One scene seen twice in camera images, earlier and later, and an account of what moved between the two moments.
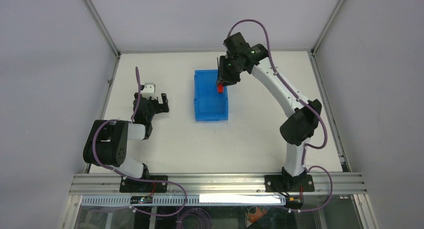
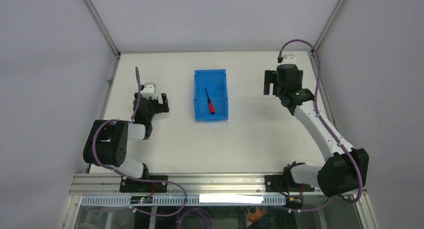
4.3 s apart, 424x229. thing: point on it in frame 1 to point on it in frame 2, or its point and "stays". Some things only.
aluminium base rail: [353, 184] stays
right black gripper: [226, 77] to [271, 82]
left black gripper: [151, 105] stays
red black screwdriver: [220, 88] to [212, 109]
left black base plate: [128, 185] stays
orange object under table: [254, 218] stays
